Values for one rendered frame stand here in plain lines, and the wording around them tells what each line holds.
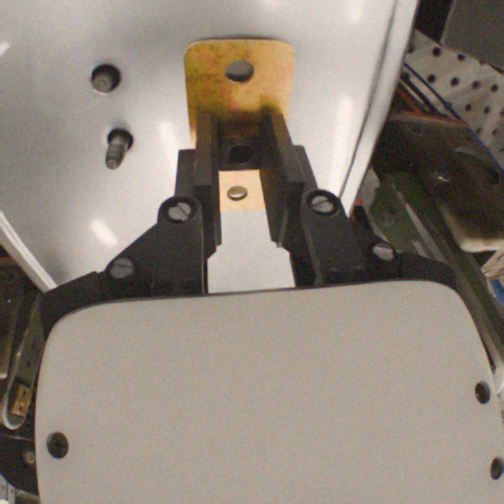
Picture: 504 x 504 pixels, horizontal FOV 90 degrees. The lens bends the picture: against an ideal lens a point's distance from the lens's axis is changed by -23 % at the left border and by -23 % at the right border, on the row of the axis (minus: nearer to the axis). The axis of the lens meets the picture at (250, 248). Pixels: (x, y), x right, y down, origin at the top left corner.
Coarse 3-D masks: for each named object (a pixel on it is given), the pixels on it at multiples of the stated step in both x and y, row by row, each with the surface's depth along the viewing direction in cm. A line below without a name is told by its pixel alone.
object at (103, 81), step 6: (108, 66) 10; (102, 72) 9; (108, 72) 10; (114, 72) 10; (96, 78) 9; (102, 78) 9; (108, 78) 10; (114, 78) 10; (96, 84) 10; (102, 84) 10; (108, 84) 10; (102, 90) 10
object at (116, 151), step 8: (112, 136) 12; (120, 136) 12; (128, 136) 12; (112, 144) 12; (120, 144) 12; (112, 152) 11; (120, 152) 12; (112, 160) 11; (120, 160) 12; (112, 168) 11
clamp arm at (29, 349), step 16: (32, 304) 24; (32, 320) 24; (16, 336) 22; (32, 336) 24; (16, 352) 21; (32, 352) 23; (16, 368) 21; (32, 368) 23; (0, 384) 20; (16, 384) 21; (32, 384) 23; (0, 400) 19; (16, 400) 20; (0, 416) 18; (16, 416) 20
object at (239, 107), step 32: (192, 64) 9; (224, 64) 10; (256, 64) 10; (288, 64) 10; (192, 96) 11; (224, 96) 11; (256, 96) 11; (288, 96) 11; (192, 128) 12; (224, 128) 11; (256, 128) 12; (224, 160) 12; (256, 160) 12; (224, 192) 15; (256, 192) 15
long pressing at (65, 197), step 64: (0, 0) 6; (64, 0) 7; (128, 0) 8; (192, 0) 8; (256, 0) 8; (320, 0) 8; (384, 0) 8; (0, 64) 8; (64, 64) 9; (128, 64) 10; (320, 64) 11; (384, 64) 11; (0, 128) 10; (64, 128) 11; (128, 128) 12; (320, 128) 13; (0, 192) 13; (64, 192) 14; (128, 192) 15; (64, 256) 18; (256, 256) 21
